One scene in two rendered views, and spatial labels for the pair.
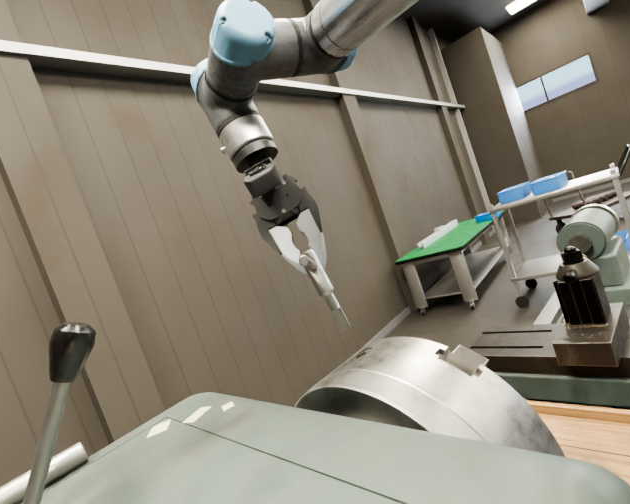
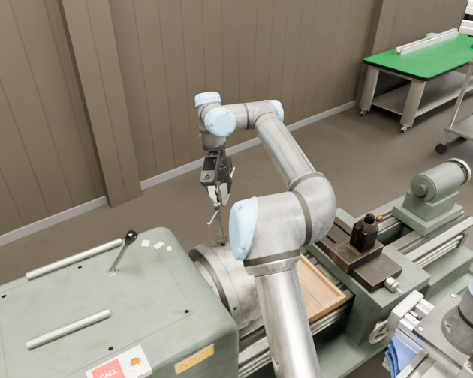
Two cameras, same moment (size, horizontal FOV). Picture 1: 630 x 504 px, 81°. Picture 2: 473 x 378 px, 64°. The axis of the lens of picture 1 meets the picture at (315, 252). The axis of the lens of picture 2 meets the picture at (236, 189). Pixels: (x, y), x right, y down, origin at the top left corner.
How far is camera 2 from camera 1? 0.86 m
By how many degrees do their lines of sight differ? 34
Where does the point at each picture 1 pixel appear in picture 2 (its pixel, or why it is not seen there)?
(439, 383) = (236, 274)
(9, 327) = (33, 37)
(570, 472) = (223, 322)
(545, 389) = (323, 259)
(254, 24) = (224, 128)
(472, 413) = (239, 286)
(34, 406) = (46, 99)
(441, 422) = (227, 286)
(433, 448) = (208, 303)
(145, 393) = (119, 113)
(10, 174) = not seen: outside the picture
